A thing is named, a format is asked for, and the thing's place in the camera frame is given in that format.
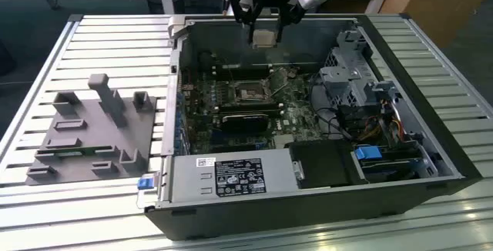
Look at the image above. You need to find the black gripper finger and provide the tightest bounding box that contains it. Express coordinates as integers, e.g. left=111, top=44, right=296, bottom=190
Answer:
left=276, top=0, right=306, bottom=44
left=227, top=0, right=263, bottom=46

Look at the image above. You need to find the silver square CPU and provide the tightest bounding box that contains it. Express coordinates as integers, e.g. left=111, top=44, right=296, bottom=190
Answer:
left=252, top=28, right=280, bottom=49

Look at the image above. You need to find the CPU socket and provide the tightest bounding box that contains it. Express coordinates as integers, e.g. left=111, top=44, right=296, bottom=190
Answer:
left=230, top=80, right=272, bottom=104

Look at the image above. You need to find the metal drive cage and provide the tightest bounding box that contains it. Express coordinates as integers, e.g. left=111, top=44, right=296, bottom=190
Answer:
left=318, top=30, right=402, bottom=108

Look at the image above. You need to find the green motherboard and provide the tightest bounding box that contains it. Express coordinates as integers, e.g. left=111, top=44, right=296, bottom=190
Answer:
left=179, top=66, right=339, bottom=153

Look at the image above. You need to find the wooden cabinet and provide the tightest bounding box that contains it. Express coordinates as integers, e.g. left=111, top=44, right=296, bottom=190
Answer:
left=379, top=0, right=493, bottom=49

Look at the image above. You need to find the black graphics card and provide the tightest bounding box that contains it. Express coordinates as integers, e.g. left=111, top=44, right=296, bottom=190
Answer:
left=218, top=113, right=271, bottom=134

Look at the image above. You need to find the silver heatsink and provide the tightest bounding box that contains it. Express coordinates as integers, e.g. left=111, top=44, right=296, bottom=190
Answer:
left=272, top=134, right=292, bottom=148

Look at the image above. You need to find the blue disk carrier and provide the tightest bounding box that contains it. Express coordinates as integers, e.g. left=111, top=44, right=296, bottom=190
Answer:
left=355, top=145, right=383, bottom=163

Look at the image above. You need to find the black drive bay shroud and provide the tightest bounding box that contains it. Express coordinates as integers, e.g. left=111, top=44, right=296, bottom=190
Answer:
left=286, top=140, right=366, bottom=190

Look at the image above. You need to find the grey parts rack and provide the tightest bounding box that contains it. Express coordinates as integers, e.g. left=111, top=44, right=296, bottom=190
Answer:
left=24, top=73, right=159, bottom=187

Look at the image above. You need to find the silver power supply unit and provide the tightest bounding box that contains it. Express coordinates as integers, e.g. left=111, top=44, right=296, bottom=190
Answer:
left=155, top=149, right=300, bottom=205

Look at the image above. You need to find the green RAM stick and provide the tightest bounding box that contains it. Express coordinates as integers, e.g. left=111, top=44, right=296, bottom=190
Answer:
left=53, top=146, right=115, bottom=157

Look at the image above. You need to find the blue case latch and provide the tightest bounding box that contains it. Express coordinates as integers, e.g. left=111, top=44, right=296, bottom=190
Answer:
left=136, top=175, right=155, bottom=190

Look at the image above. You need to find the black open PC case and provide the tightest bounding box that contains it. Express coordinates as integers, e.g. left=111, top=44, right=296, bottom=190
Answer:
left=143, top=13, right=485, bottom=242

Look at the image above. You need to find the grey case handle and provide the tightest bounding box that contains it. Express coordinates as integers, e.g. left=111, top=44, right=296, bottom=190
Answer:
left=167, top=15, right=195, bottom=42

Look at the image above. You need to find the metal socket cover frame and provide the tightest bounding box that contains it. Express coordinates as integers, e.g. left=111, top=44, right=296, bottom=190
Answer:
left=266, top=68, right=290, bottom=96

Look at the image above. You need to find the black cable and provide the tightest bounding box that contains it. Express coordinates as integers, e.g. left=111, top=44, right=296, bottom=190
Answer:
left=312, top=106, right=350, bottom=141

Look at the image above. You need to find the yellow red wire bundle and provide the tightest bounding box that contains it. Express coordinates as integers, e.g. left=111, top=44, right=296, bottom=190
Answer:
left=361, top=98, right=407, bottom=143

